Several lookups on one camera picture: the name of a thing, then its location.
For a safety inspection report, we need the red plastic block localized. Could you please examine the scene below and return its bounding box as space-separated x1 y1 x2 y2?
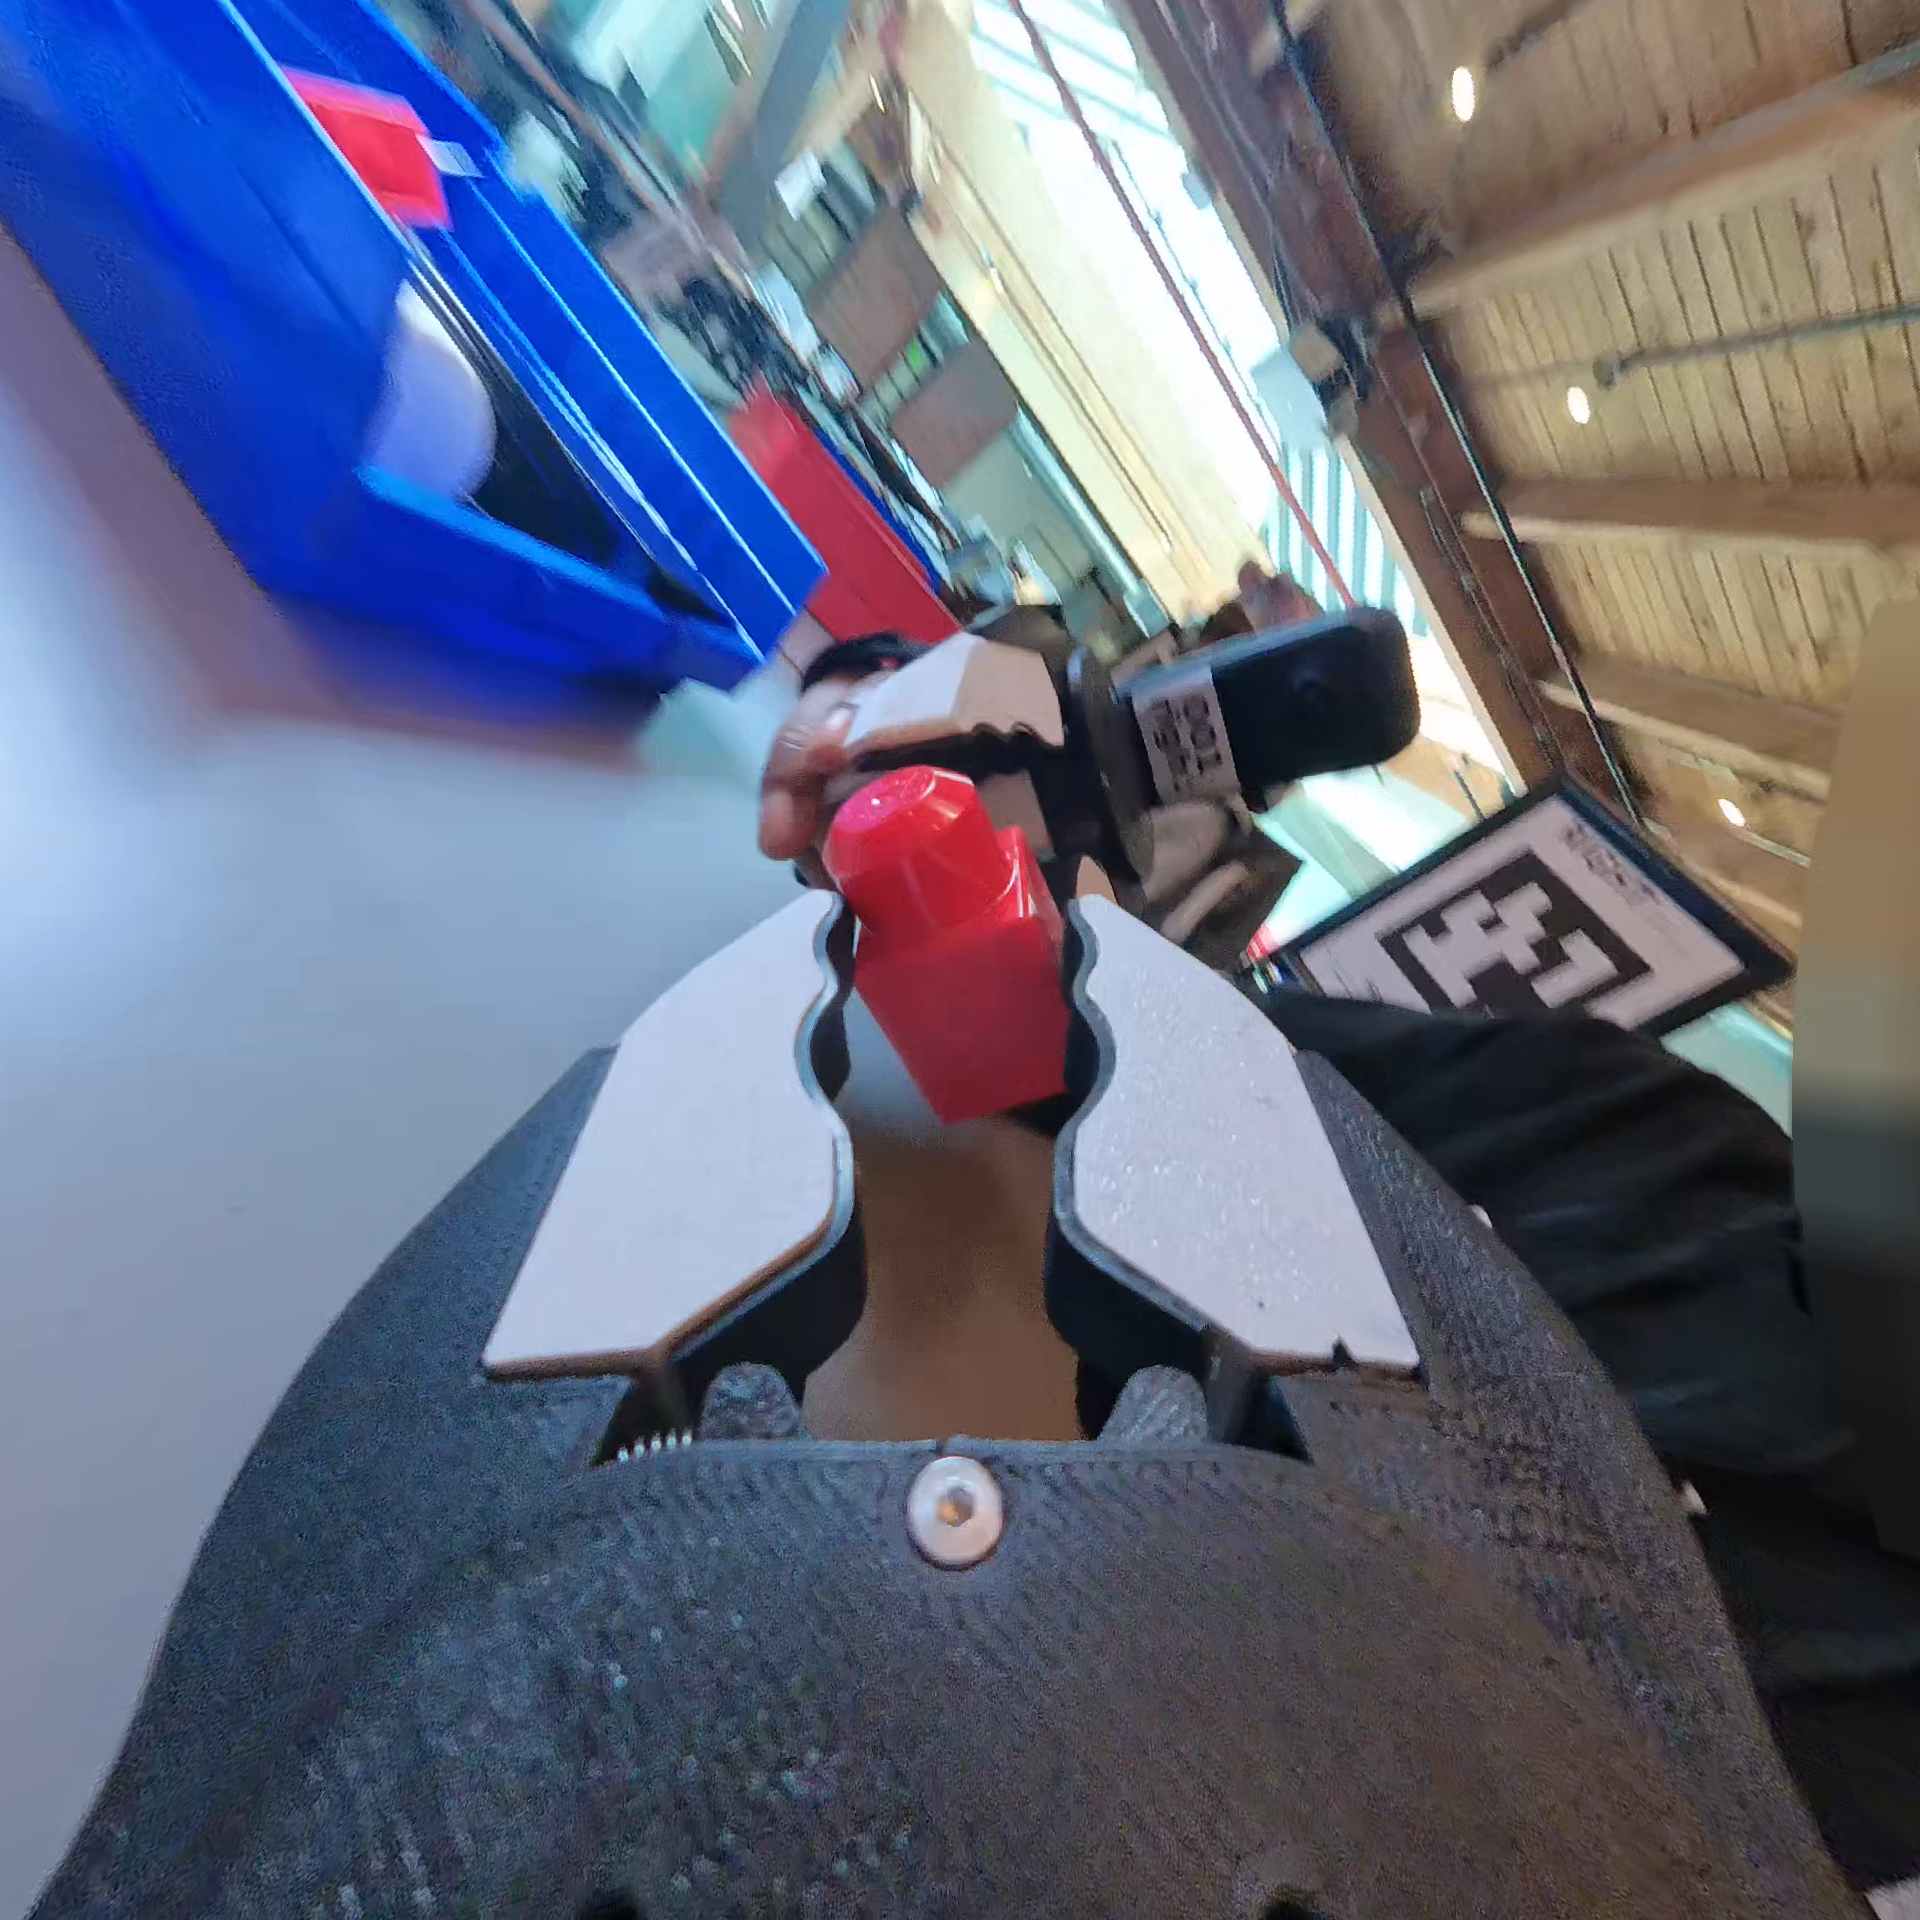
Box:
286 67 452 227

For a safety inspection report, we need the red storage bin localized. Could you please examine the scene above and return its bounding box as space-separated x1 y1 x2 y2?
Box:
728 387 963 647

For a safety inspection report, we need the red dome cap block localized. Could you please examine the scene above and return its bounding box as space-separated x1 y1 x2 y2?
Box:
823 765 1069 1126

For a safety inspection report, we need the blue storage bin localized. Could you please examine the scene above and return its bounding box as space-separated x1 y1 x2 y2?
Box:
0 0 827 700

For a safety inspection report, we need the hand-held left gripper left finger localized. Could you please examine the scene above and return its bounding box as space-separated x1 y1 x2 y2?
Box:
479 887 866 1442

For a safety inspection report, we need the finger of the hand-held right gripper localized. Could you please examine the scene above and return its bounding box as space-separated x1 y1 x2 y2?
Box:
843 631 1069 755
971 769 1064 858

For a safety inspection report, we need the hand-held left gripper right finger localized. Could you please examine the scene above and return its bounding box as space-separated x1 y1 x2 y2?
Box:
1045 897 1423 1442

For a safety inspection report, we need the black white marker sign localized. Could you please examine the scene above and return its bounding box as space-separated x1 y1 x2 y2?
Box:
1275 778 1795 1037

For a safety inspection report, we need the white cylinder roll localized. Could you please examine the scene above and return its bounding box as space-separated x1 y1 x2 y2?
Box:
368 293 495 495

